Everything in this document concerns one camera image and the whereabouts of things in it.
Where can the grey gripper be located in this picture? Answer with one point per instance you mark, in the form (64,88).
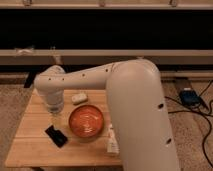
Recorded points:
(55,108)

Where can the white sponge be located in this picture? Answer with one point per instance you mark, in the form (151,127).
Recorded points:
(79,98)

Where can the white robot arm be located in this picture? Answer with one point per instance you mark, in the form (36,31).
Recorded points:
(136,104)

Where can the orange bowl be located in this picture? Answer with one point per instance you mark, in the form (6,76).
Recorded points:
(86,121)

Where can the black rectangular block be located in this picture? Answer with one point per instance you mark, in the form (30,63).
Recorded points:
(56,136)

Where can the white crumpled packet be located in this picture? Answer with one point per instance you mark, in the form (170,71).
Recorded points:
(112,145)

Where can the blue power adapter box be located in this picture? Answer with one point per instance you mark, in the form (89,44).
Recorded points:
(189,97)

